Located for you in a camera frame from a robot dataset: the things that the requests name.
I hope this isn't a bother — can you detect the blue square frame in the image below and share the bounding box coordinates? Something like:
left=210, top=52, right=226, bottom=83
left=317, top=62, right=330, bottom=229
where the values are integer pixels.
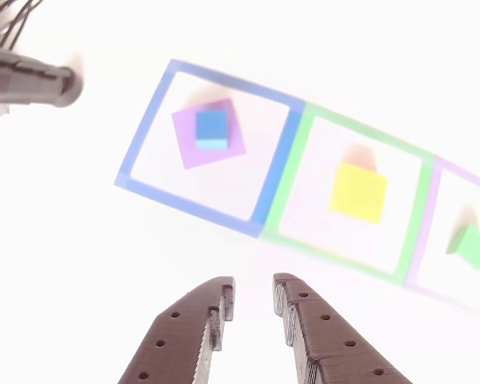
left=113, top=58, right=307, bottom=240

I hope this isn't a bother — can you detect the green cube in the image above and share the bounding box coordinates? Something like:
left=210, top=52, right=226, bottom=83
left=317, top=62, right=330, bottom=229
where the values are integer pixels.
left=445, top=222, right=480, bottom=271

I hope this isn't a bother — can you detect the purple square frame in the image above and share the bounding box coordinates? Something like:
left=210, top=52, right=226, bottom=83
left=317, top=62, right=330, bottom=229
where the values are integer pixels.
left=403, top=155, right=480, bottom=321

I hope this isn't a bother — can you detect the black tripod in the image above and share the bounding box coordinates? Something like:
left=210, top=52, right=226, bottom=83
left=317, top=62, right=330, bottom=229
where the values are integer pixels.
left=0, top=46, right=85, bottom=109

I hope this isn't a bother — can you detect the black cable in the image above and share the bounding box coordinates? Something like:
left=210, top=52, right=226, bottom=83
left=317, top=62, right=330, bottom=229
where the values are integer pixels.
left=0, top=0, right=45, bottom=51

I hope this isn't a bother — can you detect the large purple block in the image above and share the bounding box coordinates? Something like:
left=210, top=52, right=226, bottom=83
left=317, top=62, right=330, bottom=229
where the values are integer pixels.
left=170, top=98, right=248, bottom=171

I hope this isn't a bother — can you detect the green square frame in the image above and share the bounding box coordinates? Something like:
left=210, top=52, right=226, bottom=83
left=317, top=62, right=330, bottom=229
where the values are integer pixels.
left=262, top=102, right=437, bottom=286

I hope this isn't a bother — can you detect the orange block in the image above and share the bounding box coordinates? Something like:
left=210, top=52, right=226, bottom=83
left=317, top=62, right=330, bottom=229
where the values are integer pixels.
left=327, top=161, right=389, bottom=226

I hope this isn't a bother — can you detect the small blue cube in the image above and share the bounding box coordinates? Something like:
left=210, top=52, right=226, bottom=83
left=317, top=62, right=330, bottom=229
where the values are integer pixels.
left=194, top=110, right=230, bottom=152

